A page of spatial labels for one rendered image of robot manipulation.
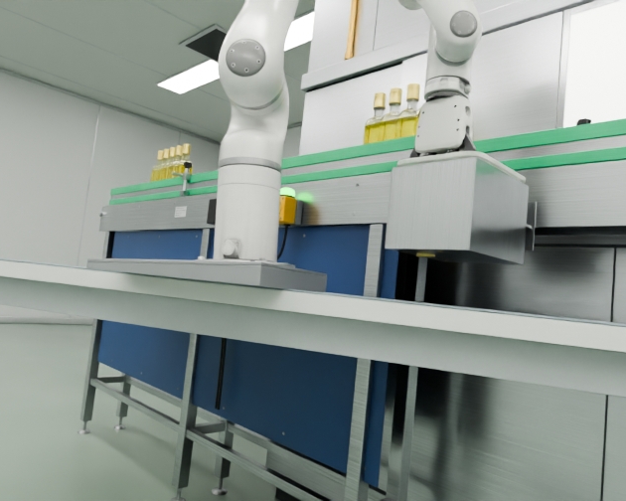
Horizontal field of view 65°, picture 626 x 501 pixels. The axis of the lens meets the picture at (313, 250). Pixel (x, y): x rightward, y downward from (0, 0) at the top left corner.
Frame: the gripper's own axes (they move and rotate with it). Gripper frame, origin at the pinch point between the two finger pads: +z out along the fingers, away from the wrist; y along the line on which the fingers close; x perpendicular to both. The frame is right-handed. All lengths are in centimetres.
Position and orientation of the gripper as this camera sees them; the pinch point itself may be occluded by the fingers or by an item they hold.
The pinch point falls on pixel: (438, 179)
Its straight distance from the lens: 96.8
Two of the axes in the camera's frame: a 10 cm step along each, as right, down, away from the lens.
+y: -7.2, -0.2, 7.0
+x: -6.9, -1.3, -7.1
